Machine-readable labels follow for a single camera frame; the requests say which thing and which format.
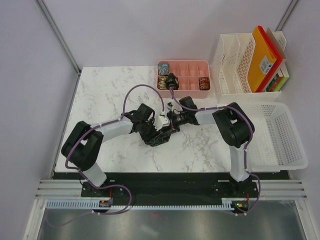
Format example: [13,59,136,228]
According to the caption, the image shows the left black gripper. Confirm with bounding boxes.
[139,118,163,146]

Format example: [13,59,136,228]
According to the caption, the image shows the dark floral patterned tie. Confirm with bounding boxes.
[158,129,172,145]

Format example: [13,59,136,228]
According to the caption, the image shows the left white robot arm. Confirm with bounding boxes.
[61,103,157,197]

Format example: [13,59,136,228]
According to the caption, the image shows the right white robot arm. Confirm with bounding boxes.
[167,96,255,197]

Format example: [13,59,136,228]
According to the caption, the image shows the black rolled tie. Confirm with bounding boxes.
[165,72,180,90]

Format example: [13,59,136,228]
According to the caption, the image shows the beige floral rolled tie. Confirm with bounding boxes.
[157,76,168,90]

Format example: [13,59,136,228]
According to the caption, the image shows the red rolled tie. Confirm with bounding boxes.
[198,77,211,91]

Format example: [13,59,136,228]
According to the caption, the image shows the grey rolled tie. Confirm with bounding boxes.
[157,62,170,76]

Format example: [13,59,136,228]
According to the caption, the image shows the white file organizer rack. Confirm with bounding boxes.
[211,32,286,103]

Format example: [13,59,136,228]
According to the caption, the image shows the white perforated plastic basket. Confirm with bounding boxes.
[239,102,309,172]

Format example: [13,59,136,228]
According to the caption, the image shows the green book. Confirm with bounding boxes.
[265,74,289,92]

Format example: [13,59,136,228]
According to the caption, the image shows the orange folder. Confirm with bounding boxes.
[247,25,277,93]

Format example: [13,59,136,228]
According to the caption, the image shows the red folder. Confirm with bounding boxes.
[255,25,286,93]

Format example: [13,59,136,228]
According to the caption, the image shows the brown cardboard folder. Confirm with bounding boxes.
[266,27,287,61]

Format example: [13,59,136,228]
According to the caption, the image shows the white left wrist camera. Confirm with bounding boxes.
[153,111,171,131]

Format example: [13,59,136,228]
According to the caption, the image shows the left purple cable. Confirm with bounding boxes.
[46,84,166,229]

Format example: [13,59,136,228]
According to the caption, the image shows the purple cable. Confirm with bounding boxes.
[46,84,166,229]
[169,86,262,217]

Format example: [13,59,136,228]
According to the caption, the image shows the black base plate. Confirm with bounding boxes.
[53,171,290,210]

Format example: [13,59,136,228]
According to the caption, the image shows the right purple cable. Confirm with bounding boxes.
[169,86,262,217]

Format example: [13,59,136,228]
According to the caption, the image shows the white slotted cable duct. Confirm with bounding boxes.
[46,198,236,211]

